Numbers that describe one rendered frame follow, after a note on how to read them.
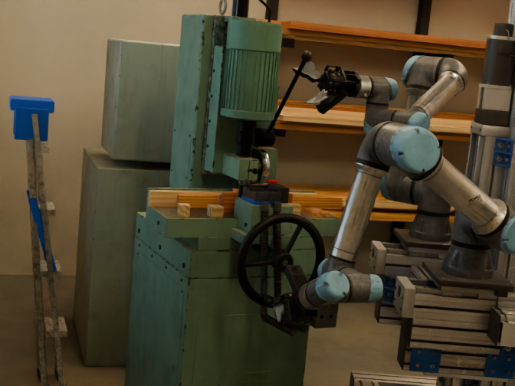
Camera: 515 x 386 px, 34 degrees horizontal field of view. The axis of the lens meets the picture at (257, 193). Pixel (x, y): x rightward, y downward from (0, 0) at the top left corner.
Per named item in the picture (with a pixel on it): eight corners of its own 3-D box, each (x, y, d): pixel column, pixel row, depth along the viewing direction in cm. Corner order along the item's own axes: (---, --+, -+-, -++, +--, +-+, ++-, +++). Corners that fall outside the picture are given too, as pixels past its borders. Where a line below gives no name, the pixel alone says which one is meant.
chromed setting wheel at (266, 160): (261, 187, 292) (265, 151, 289) (247, 181, 303) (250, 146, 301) (270, 188, 293) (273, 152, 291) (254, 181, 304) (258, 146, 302)
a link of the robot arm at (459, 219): (474, 236, 263) (480, 192, 261) (503, 246, 251) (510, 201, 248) (442, 236, 258) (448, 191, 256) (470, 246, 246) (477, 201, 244)
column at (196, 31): (185, 225, 295) (202, 13, 283) (165, 212, 314) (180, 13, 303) (244, 225, 304) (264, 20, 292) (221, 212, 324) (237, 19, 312)
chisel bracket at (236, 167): (237, 184, 274) (240, 158, 273) (221, 178, 287) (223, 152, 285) (258, 185, 278) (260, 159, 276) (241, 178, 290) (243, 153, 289)
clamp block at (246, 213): (248, 235, 256) (250, 205, 254) (231, 225, 268) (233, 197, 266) (292, 234, 262) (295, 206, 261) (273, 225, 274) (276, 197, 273)
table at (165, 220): (175, 245, 247) (176, 225, 246) (143, 222, 274) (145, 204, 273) (355, 243, 272) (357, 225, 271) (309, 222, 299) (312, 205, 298)
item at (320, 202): (178, 207, 272) (179, 195, 271) (176, 207, 274) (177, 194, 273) (341, 209, 297) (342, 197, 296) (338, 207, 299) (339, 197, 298)
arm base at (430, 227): (445, 233, 313) (449, 207, 311) (456, 243, 298) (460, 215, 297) (405, 230, 312) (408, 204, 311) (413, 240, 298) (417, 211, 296)
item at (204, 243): (197, 250, 260) (198, 237, 260) (174, 234, 279) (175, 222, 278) (313, 249, 277) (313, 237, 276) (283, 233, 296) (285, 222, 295)
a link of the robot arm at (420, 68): (410, 204, 301) (442, 53, 302) (372, 196, 309) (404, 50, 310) (423, 207, 311) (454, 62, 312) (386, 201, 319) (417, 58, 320)
